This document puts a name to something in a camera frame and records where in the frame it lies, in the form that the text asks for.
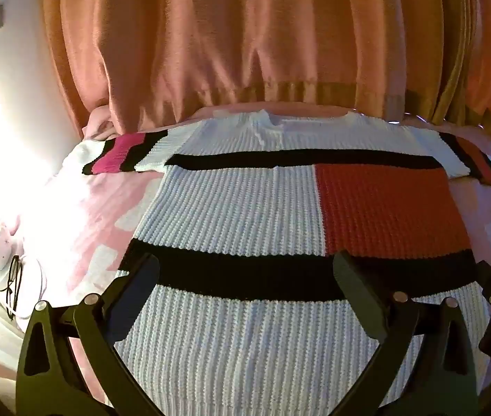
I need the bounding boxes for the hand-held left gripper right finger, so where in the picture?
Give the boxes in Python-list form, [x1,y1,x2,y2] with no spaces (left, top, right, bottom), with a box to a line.
[332,250,482,416]

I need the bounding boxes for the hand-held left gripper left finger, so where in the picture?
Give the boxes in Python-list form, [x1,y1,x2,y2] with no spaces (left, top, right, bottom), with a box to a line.
[15,252,161,416]

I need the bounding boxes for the black eyeglasses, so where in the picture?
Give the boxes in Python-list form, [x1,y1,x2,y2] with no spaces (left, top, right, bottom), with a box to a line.
[5,255,24,319]

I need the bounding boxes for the orange curtain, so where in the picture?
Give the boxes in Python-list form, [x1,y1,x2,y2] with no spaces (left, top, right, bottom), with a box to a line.
[40,0,491,148]

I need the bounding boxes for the white black red knit sweater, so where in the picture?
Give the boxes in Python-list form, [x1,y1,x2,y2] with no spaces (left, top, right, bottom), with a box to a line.
[81,110,491,416]

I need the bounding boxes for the pink white patterned blanket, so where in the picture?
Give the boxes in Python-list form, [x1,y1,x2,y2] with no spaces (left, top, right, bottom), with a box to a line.
[0,99,491,416]

